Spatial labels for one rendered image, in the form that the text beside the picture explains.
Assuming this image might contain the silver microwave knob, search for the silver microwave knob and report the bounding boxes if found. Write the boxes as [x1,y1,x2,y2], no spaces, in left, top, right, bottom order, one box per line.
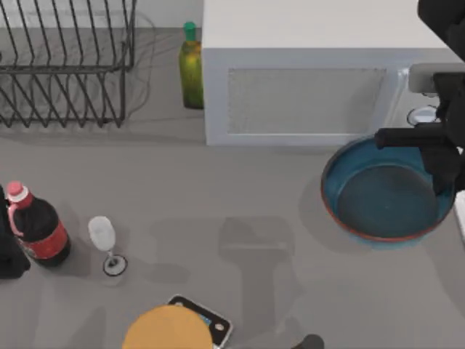
[406,106,441,127]

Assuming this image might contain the white rounded block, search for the white rounded block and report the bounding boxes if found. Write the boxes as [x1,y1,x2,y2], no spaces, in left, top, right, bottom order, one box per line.
[455,190,465,245]

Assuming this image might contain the blue bowl with red rim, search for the blue bowl with red rim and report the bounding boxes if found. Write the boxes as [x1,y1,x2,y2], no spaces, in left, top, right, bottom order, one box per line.
[320,135,457,250]

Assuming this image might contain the microwave door with window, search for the microwave door with window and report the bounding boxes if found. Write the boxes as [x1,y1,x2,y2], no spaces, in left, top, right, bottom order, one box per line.
[201,47,404,147]

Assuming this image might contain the pale microwave oven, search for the pale microwave oven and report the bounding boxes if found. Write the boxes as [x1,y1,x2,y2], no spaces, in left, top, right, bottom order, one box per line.
[201,0,465,147]

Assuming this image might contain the black rounded object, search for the black rounded object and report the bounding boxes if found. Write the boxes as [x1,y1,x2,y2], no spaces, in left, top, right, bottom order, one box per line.
[289,333,325,349]

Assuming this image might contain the green bottle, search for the green bottle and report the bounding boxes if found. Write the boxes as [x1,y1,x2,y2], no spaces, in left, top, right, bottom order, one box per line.
[178,21,205,110]

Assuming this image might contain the black and white kitchen scale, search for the black and white kitchen scale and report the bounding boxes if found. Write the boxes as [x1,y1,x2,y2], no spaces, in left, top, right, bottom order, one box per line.
[166,294,233,349]

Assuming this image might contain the orange round bread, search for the orange round bread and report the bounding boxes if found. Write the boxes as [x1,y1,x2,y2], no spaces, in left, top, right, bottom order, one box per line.
[121,304,214,349]

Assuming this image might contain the clear wine glass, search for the clear wine glass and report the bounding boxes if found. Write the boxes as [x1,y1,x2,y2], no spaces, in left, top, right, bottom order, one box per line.
[87,215,129,276]

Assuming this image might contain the dark cola bottle pink cap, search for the dark cola bottle pink cap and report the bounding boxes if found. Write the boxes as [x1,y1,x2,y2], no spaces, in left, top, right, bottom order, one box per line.
[5,180,72,269]

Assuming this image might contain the dark wire dish rack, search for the dark wire dish rack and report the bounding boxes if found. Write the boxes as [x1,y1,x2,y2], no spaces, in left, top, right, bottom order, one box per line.
[0,0,138,129]

